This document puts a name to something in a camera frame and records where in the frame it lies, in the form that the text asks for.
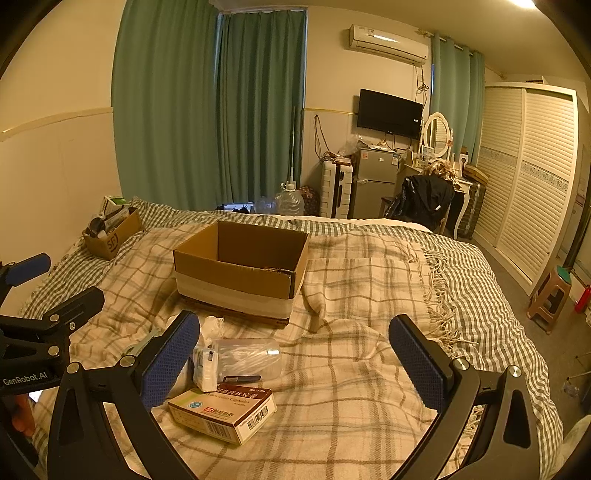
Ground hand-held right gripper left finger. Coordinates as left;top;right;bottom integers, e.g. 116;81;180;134
46;310;201;480

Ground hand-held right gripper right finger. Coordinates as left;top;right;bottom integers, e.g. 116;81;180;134
389;315;543;480

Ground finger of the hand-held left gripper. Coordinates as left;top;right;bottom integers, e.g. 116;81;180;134
0;252;51;315
0;286;106;358

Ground grey-green strap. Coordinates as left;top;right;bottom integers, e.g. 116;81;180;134
122;330;162;358

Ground small white packet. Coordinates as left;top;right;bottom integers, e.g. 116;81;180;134
192;344;219;393

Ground brown and white medicine box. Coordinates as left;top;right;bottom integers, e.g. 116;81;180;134
167;383;278;446

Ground large cardboard box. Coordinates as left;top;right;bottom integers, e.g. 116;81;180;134
173;220;310;329

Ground person's left hand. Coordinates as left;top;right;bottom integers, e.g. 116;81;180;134
13;398;38;433

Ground beige plaid blanket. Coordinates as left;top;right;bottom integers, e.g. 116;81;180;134
28;226;476;480

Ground small cardboard box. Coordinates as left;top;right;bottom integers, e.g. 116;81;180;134
82;206;144;261

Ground green checked bedsheet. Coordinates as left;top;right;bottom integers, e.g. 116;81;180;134
18;198;566;462

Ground green and white carton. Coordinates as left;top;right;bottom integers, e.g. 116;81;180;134
102;195;134;217

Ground brown plastic stool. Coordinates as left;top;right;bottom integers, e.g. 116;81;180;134
526;267;573;334

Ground black jacket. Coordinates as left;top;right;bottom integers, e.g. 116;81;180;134
385;174;455;229

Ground brown suitcase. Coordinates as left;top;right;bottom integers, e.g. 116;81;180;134
459;178;488;238

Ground grey small fridge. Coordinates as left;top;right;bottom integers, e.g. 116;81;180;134
351;148;403;220

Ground white ribbed suitcase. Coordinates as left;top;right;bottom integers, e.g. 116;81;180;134
321;159;354;220

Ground blonde wig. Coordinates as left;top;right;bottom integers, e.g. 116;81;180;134
427;161;460;182

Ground dark patterned bag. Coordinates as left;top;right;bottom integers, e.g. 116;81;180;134
298;186;320;217

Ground clear water jug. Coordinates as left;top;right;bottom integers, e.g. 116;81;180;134
274;182;304;215

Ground wide green curtain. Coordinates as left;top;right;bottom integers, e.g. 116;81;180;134
112;0;222;212

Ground white louvered wardrobe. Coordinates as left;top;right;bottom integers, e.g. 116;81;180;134
471;82;580;296

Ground clear plastic bag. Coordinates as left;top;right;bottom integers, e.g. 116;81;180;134
339;134;365;158

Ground white oval mirror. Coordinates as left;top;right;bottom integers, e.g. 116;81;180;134
422;113;451;158

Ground grey mop pole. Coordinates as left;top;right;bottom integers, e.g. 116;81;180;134
288;107;296;185

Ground narrow green curtain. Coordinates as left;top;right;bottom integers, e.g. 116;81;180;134
216;10;308;208

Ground pale green curtain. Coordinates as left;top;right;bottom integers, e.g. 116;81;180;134
429;33;485;162

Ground white air conditioner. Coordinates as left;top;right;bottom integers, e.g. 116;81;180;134
346;24;430;65

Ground metal wire stand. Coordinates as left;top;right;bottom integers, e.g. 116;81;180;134
561;353;591;398

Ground hanging wall cables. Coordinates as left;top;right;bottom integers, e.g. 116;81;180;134
314;114;333;158

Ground black wall television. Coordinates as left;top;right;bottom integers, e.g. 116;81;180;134
356;89;424;139

